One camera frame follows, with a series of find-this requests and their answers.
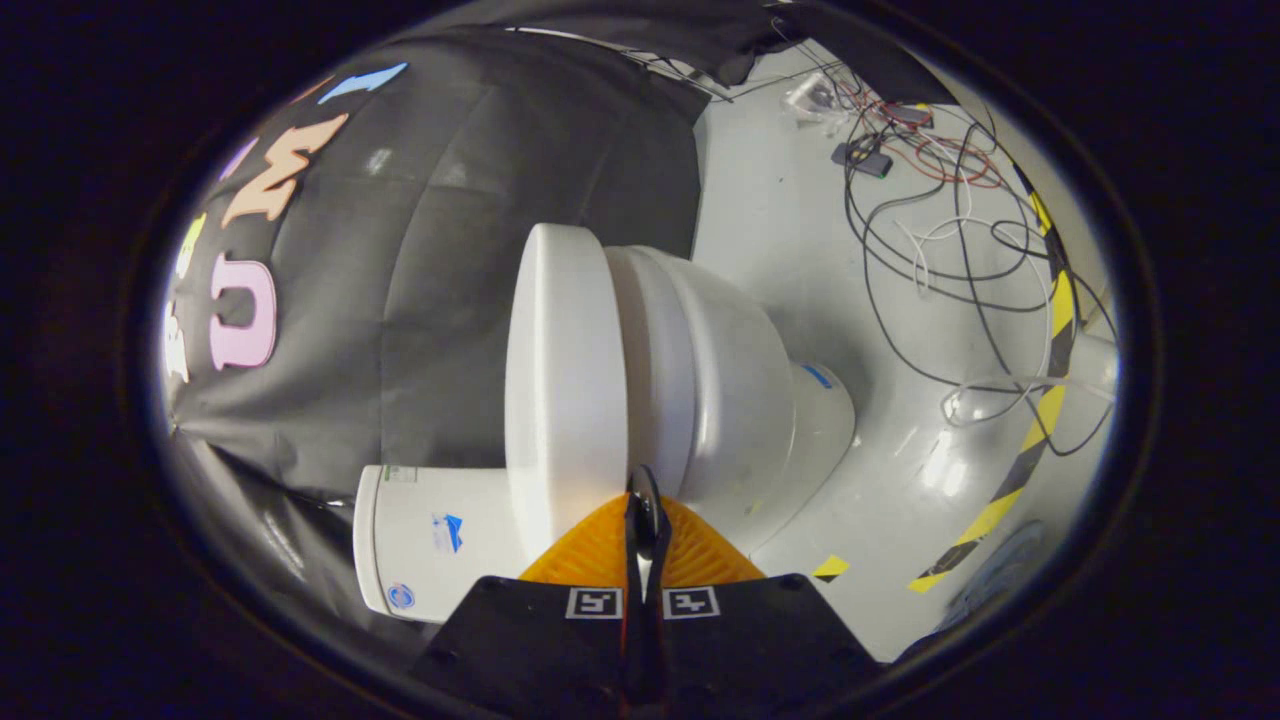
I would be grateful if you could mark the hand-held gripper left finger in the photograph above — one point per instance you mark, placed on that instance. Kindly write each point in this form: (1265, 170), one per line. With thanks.
(530, 640)

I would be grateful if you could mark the black round lid tab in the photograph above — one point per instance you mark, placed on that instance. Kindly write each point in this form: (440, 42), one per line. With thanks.
(650, 488)

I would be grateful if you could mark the white ceramic toilet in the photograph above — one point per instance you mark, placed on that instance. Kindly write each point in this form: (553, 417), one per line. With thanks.
(730, 380)

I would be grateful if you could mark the small black device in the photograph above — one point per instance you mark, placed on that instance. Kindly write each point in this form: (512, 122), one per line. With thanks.
(862, 158)

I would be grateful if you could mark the small yellow black tape piece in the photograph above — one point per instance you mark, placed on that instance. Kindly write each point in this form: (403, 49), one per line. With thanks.
(831, 568)

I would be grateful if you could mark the black backdrop cloth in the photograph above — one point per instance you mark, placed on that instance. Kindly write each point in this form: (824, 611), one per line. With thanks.
(450, 250)

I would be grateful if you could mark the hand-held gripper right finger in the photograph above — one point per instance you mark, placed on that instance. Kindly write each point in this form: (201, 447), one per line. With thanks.
(770, 640)

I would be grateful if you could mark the white toilet lid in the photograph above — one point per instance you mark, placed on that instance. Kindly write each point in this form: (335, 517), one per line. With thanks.
(565, 380)

